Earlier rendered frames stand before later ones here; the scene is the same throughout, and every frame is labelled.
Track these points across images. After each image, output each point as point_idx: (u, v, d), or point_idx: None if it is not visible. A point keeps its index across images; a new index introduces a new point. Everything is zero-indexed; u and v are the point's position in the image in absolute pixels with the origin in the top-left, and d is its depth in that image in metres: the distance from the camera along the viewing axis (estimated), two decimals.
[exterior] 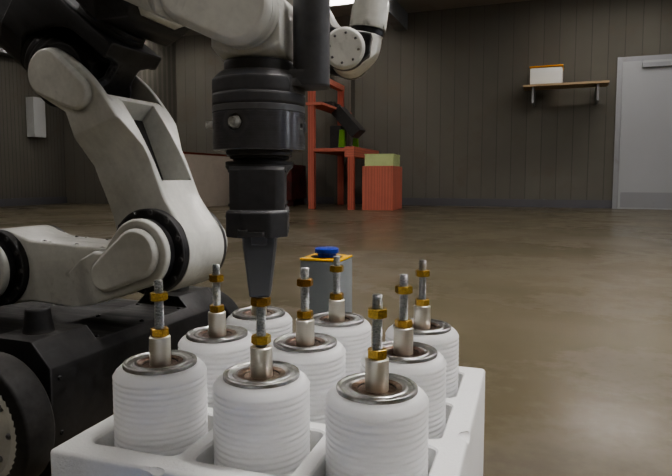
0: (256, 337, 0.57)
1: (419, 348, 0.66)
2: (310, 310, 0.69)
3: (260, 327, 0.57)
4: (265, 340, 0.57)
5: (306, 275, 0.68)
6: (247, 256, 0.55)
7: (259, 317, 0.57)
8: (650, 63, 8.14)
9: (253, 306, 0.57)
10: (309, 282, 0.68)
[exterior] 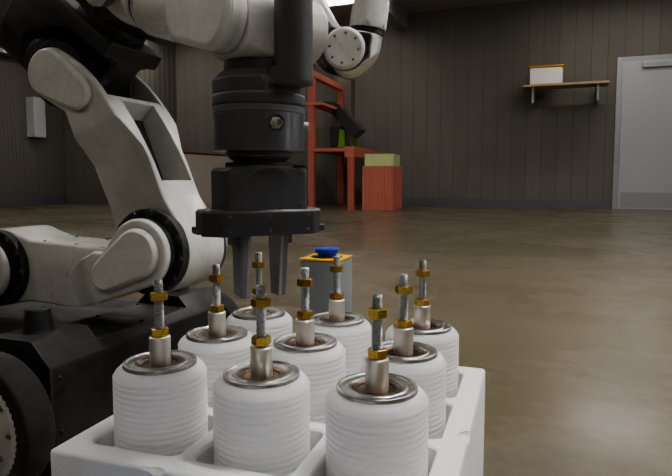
0: (269, 336, 0.57)
1: (419, 348, 0.66)
2: (310, 310, 0.69)
3: (265, 327, 0.58)
4: (266, 337, 0.58)
5: (306, 275, 0.68)
6: (287, 255, 0.57)
7: (265, 317, 0.57)
8: (650, 63, 8.14)
9: (267, 306, 0.57)
10: (309, 282, 0.68)
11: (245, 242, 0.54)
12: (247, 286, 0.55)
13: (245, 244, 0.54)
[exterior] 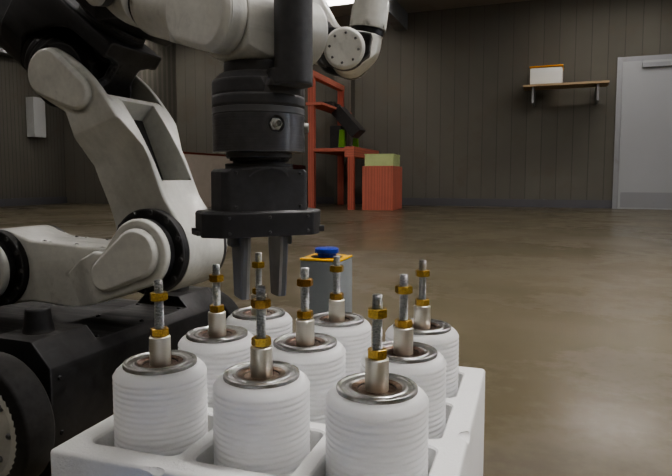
0: None
1: (419, 348, 0.66)
2: (310, 310, 0.69)
3: (258, 327, 0.58)
4: (252, 340, 0.58)
5: (306, 275, 0.68)
6: (287, 256, 0.57)
7: (258, 317, 0.58)
8: (650, 63, 8.14)
9: (262, 305, 0.58)
10: (309, 282, 0.68)
11: (245, 243, 0.54)
12: (247, 287, 0.55)
13: (245, 245, 0.54)
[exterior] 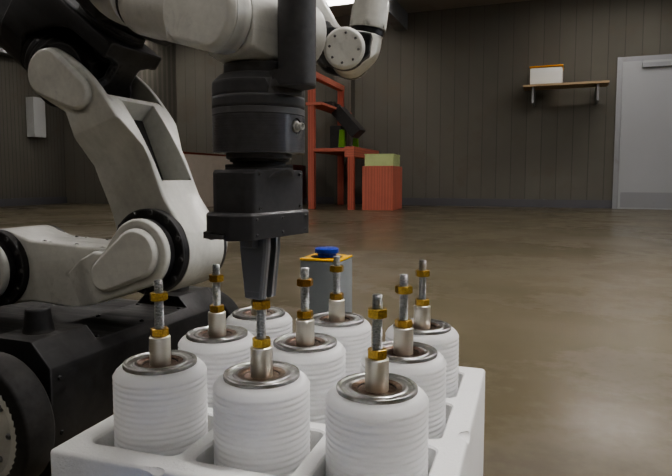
0: (260, 340, 0.57)
1: (419, 348, 0.66)
2: (310, 310, 0.69)
3: (262, 330, 0.57)
4: (269, 342, 0.57)
5: (306, 275, 0.68)
6: (277, 256, 0.57)
7: (261, 320, 0.57)
8: (650, 63, 8.14)
9: (256, 309, 0.56)
10: (309, 282, 0.68)
11: (267, 243, 0.55)
12: (265, 287, 0.56)
13: (267, 245, 0.55)
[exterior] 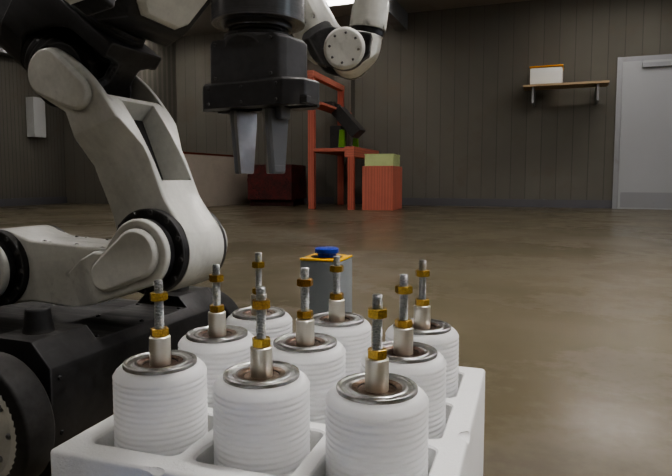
0: (260, 340, 0.57)
1: (419, 348, 0.66)
2: (310, 310, 0.69)
3: (262, 330, 0.57)
4: (269, 342, 0.57)
5: (306, 275, 0.68)
6: (246, 134, 0.58)
7: (261, 320, 0.57)
8: (650, 63, 8.14)
9: (256, 309, 0.57)
10: (309, 282, 0.68)
11: (286, 116, 0.56)
12: (281, 161, 0.56)
13: (286, 118, 0.56)
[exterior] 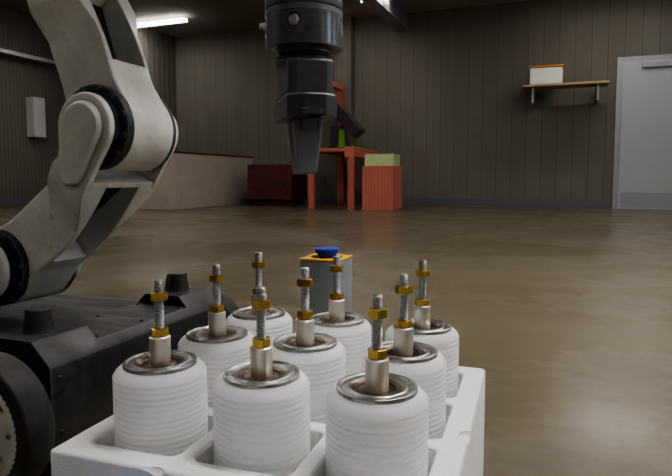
0: (260, 340, 0.57)
1: (419, 348, 0.66)
2: (310, 310, 0.69)
3: (262, 330, 0.57)
4: (269, 342, 0.57)
5: (306, 275, 0.68)
6: (298, 137, 0.65)
7: (261, 320, 0.57)
8: (650, 63, 8.14)
9: (256, 309, 0.57)
10: (309, 282, 0.68)
11: (287, 127, 0.69)
12: (291, 163, 0.69)
13: (287, 128, 0.69)
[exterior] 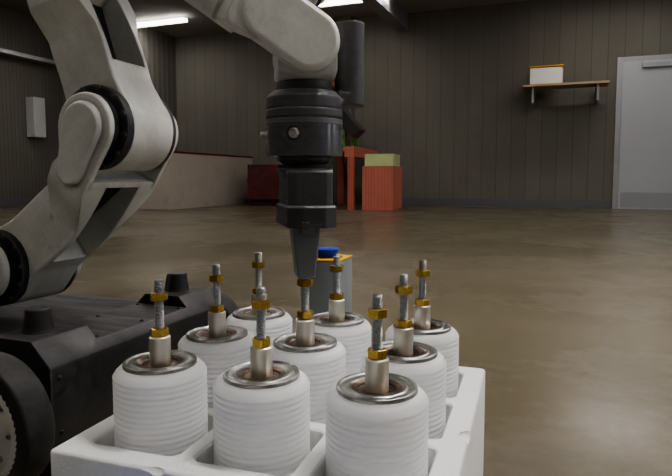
0: (260, 340, 0.57)
1: (419, 348, 0.66)
2: (310, 310, 0.69)
3: (262, 330, 0.57)
4: (269, 342, 0.57)
5: None
6: (297, 244, 0.66)
7: (261, 320, 0.57)
8: (650, 63, 8.14)
9: (256, 309, 0.57)
10: (309, 282, 0.68)
11: (289, 229, 0.68)
12: (294, 265, 0.69)
13: (289, 231, 0.69)
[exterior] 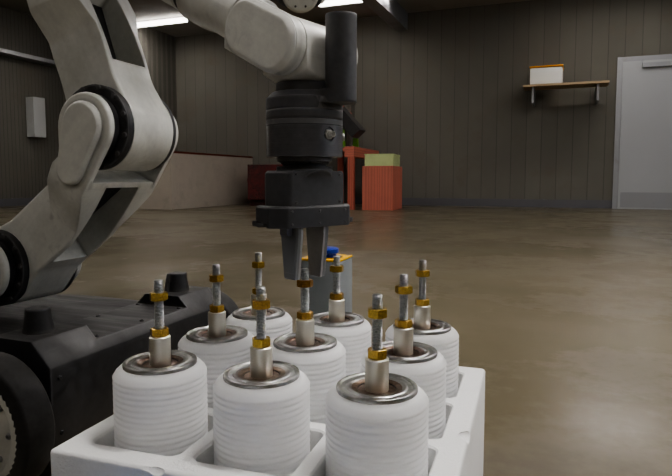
0: (260, 340, 0.57)
1: (419, 348, 0.66)
2: None
3: (262, 330, 0.57)
4: (269, 342, 0.57)
5: (307, 275, 0.69)
6: (326, 243, 0.69)
7: (261, 320, 0.57)
8: (650, 63, 8.14)
9: (256, 309, 0.57)
10: (308, 281, 0.69)
11: (299, 232, 0.65)
12: (299, 269, 0.66)
13: (299, 234, 0.65)
